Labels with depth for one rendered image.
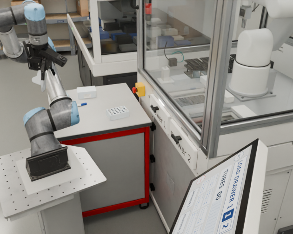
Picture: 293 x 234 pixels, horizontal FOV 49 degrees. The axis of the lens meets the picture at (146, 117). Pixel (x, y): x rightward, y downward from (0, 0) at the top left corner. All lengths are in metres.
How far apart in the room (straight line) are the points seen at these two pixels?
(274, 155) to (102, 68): 1.45
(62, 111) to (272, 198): 1.13
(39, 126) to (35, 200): 0.34
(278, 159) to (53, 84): 1.14
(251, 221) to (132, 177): 1.45
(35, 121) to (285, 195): 1.30
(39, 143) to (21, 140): 1.80
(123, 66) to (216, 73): 1.41
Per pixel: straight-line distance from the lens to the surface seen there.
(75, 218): 1.77
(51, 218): 1.72
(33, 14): 1.37
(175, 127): 1.59
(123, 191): 2.23
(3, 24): 1.48
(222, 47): 1.14
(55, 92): 1.66
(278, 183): 1.72
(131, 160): 2.08
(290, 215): 1.98
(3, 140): 3.43
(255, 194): 0.86
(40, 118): 1.59
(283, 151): 1.58
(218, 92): 1.20
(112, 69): 2.49
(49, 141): 1.55
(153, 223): 2.35
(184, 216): 1.02
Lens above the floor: 1.75
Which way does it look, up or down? 30 degrees down
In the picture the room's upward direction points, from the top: straight up
